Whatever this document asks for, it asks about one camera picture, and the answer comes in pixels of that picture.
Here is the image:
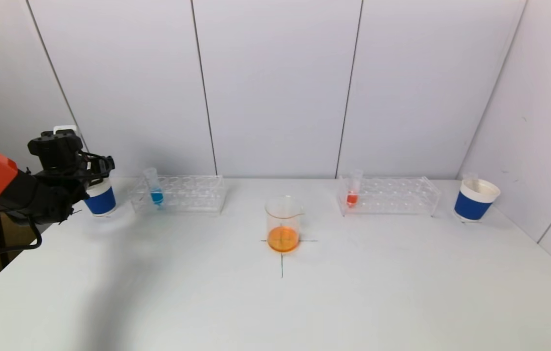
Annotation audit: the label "clear glass beaker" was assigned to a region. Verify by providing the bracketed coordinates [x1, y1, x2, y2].
[264, 195, 304, 254]

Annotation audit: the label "orange pigment test tube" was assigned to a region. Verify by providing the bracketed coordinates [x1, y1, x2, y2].
[346, 169, 363, 209]

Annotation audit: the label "clear acrylic test tube rack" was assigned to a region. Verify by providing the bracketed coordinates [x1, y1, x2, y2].
[127, 175, 228, 215]
[336, 176, 441, 218]

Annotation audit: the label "blue pigment test tube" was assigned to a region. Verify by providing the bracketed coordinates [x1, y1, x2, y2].
[142, 167, 166, 207]

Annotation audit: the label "blue white paper cup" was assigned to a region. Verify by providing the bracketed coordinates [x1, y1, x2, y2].
[453, 178, 502, 223]
[82, 176, 118, 217]

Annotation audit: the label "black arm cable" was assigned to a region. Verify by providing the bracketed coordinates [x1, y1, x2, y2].
[0, 218, 43, 264]

